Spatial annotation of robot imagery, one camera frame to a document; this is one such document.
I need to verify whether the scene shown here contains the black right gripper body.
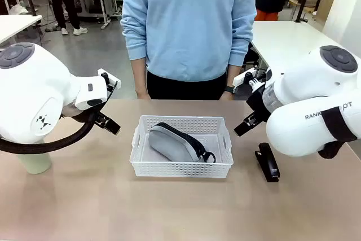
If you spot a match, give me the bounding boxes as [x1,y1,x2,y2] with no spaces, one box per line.
[246,88,273,125]

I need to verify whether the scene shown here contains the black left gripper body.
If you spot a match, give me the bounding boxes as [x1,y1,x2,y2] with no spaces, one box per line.
[89,110,107,126]

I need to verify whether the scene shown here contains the black stapler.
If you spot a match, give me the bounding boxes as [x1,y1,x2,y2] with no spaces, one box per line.
[254,142,281,183]

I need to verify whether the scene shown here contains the grey pencil case black zipper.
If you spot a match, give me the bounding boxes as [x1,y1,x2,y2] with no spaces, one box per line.
[148,122,217,164]

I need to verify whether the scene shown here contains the pale green cup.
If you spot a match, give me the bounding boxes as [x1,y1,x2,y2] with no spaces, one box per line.
[16,152,53,175]

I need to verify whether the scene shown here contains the person's left forearm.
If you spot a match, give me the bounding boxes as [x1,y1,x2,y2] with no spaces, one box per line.
[225,64,241,88]

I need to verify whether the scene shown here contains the person's right forearm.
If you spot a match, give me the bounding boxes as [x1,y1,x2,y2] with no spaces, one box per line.
[131,58,149,92]

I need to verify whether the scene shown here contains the white perforated plastic basket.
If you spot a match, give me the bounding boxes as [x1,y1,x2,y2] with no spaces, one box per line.
[129,115,235,180]

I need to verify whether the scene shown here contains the person's left hand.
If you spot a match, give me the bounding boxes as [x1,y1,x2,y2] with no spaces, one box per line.
[219,91,235,102]

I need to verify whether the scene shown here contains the person's right hand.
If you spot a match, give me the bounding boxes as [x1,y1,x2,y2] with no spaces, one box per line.
[135,87,152,101]

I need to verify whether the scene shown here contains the black trousers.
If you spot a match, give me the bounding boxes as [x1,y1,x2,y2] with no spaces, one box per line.
[146,70,228,101]

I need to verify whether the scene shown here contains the large white table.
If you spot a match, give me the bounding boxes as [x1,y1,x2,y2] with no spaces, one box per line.
[249,20,344,84]

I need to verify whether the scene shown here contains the light blue sweater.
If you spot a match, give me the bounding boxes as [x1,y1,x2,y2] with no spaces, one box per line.
[120,0,258,82]

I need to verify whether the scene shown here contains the small white table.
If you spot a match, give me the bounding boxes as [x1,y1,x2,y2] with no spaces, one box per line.
[0,14,43,46]

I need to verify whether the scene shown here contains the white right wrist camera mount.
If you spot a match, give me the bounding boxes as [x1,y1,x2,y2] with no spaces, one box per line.
[232,67,268,94]

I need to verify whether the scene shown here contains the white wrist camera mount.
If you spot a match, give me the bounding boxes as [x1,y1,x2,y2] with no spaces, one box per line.
[232,67,268,94]
[97,68,122,102]

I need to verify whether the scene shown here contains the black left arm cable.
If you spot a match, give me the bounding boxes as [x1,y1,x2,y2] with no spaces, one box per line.
[0,105,98,155]

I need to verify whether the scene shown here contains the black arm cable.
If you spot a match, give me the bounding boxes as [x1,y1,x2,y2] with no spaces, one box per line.
[0,105,98,155]
[318,140,345,160]

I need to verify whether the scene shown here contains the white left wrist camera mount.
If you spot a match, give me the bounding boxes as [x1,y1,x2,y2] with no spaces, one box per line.
[97,68,122,102]

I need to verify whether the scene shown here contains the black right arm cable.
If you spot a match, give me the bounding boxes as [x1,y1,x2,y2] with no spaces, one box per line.
[318,140,345,160]

